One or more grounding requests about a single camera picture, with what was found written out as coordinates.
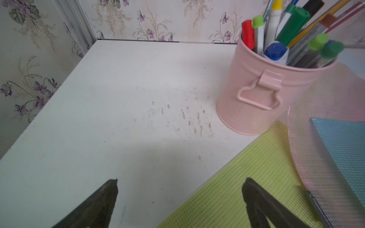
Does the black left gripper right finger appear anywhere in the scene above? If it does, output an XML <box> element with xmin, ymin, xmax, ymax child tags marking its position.
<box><xmin>241</xmin><ymin>178</ymin><xmax>308</xmax><ymax>228</ymax></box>

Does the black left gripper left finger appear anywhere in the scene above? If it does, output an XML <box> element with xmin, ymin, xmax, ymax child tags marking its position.
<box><xmin>54</xmin><ymin>179</ymin><xmax>118</xmax><ymax>228</ymax></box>

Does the yellow mesh document bag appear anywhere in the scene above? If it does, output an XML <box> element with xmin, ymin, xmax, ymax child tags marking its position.
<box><xmin>160</xmin><ymin>122</ymin><xmax>323</xmax><ymax>228</ymax></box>

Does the blue mesh document bag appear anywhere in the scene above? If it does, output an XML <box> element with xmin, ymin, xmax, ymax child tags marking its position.
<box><xmin>311</xmin><ymin>118</ymin><xmax>365</xmax><ymax>206</ymax></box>

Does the pink mesh document bag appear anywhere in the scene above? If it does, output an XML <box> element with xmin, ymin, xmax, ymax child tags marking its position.
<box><xmin>288</xmin><ymin>63</ymin><xmax>365</xmax><ymax>228</ymax></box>

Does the pink metal pen bucket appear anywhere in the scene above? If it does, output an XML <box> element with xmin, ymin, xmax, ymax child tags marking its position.
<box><xmin>216</xmin><ymin>40</ymin><xmax>337</xmax><ymax>135</ymax></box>

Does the blue capped marker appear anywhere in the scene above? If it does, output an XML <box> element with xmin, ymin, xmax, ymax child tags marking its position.
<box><xmin>263</xmin><ymin>41</ymin><xmax>290</xmax><ymax>66</ymax></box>

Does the red marker pen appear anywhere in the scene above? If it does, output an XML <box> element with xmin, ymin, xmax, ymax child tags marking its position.
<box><xmin>241</xmin><ymin>20</ymin><xmax>254</xmax><ymax>50</ymax></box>

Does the large green marker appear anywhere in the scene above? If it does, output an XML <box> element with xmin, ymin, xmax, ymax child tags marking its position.
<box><xmin>275</xmin><ymin>7</ymin><xmax>310</xmax><ymax>47</ymax></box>

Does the yellow capped white marker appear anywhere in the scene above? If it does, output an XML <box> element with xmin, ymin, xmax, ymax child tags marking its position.
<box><xmin>264</xmin><ymin>0</ymin><xmax>283</xmax><ymax>49</ymax></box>

